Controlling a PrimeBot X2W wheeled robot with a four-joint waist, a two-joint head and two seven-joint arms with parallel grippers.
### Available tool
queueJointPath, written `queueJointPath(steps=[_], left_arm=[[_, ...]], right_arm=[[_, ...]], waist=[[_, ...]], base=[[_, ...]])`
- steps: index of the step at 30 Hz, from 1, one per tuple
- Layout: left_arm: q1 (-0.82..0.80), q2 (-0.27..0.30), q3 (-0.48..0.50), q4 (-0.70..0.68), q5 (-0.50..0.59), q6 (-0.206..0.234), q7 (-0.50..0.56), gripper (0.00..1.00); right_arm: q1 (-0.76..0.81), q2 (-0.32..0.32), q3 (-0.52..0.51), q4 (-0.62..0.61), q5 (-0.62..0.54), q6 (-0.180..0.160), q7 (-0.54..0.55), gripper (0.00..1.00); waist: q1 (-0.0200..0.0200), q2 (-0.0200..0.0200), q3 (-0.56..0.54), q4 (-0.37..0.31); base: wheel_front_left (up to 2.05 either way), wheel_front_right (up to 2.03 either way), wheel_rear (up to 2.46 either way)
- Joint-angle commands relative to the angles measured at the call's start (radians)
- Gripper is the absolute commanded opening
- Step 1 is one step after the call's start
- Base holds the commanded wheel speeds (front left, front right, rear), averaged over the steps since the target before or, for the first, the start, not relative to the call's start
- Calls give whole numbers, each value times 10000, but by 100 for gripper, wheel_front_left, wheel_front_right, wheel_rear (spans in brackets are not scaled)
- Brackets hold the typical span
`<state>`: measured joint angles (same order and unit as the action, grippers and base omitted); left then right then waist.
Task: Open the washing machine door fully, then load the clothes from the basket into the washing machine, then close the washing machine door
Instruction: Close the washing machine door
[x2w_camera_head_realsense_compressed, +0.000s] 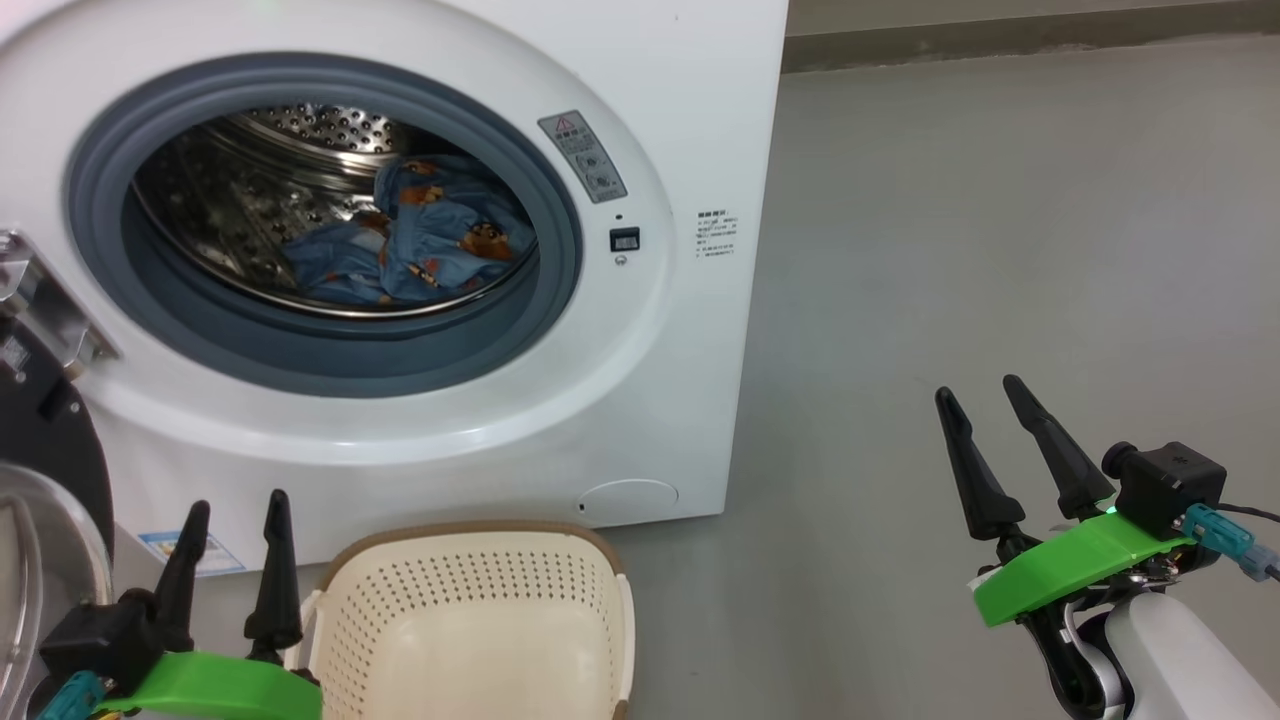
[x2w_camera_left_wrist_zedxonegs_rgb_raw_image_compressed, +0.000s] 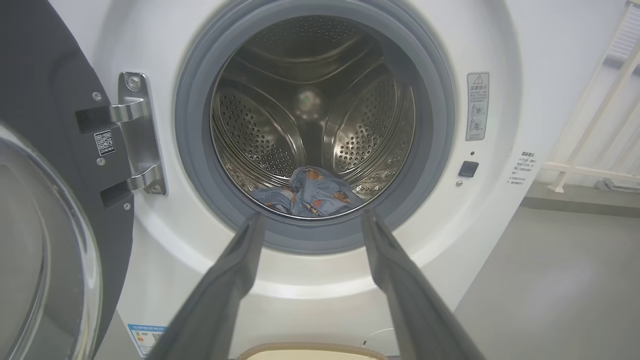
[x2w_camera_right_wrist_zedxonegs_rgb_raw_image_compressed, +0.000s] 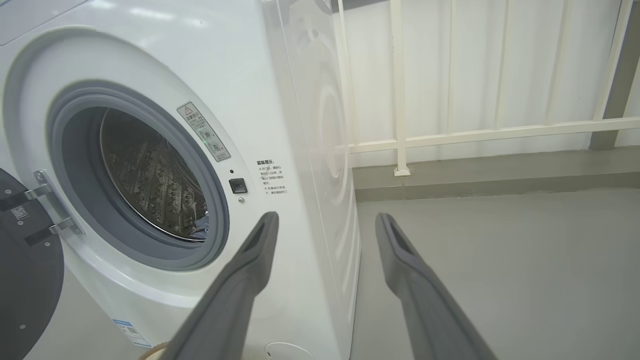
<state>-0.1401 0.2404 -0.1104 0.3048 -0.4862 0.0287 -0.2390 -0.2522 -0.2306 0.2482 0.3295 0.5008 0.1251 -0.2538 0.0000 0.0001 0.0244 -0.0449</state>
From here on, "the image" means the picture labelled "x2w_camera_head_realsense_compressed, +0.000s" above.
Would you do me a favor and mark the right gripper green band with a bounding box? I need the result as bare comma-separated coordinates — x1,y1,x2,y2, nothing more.
935,375,1222,718

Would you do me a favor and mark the metal door hinge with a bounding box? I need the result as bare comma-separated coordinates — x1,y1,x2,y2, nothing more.
0,227,120,378

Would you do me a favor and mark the steel perforated drum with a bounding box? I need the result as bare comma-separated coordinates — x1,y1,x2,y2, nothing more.
129,102,542,322

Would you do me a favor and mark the grey warning sticker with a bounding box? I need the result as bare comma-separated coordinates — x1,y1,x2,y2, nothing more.
536,109,630,206

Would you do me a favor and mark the left camera cable teal plug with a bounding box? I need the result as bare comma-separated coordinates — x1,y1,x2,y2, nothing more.
34,669,108,720

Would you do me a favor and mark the right camera cable teal plug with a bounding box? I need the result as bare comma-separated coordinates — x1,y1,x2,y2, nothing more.
1179,502,1280,585

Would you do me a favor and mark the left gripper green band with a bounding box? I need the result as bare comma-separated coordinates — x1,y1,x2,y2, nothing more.
95,489,324,720

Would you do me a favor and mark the small printed text label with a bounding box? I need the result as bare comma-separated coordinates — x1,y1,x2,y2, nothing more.
695,210,742,262

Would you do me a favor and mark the round filter cover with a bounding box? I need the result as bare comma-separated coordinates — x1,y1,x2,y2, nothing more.
577,478,680,524

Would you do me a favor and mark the grey rubber door gasket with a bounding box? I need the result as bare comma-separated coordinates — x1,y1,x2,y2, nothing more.
62,51,585,400

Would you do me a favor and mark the round dark washing machine door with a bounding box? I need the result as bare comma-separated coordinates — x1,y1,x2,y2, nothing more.
0,308,117,720

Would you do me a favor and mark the camera cable teal plug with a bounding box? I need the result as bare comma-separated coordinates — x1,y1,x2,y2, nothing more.
1179,502,1280,585
34,669,108,720

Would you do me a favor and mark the blue energy label sticker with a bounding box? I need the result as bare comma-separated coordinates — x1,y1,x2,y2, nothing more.
137,529,247,579

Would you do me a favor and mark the white front-load washing machine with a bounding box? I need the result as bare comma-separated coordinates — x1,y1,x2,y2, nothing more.
0,0,791,579

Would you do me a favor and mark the cream perforated laundry basket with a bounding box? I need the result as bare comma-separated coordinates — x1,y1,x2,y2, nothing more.
284,519,637,720

